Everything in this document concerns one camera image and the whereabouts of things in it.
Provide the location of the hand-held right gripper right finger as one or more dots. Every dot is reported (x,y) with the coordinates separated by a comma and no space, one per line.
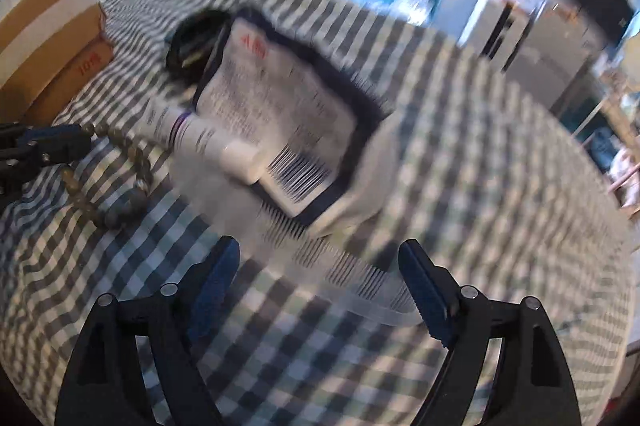
(425,296)

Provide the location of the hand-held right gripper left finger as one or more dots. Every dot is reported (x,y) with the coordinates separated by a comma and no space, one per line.
(215,286)

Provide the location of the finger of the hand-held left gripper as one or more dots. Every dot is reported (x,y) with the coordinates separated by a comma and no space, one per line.
(50,143)

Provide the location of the brown cardboard box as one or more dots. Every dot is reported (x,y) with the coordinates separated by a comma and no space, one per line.
(40,21)

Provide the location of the clear plastic comb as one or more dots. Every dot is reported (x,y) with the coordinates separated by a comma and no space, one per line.
(360,291)

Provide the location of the white tube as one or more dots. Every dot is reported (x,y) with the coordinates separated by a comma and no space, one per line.
(210,141)

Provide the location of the black round case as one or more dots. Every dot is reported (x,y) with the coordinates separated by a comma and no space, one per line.
(185,36)

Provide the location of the white printed packet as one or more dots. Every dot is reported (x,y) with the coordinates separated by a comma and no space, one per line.
(270,91)

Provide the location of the grey mini fridge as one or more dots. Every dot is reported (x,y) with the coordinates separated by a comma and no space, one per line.
(555,56)

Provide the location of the white suitcase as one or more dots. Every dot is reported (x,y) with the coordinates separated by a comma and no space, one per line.
(487,26)

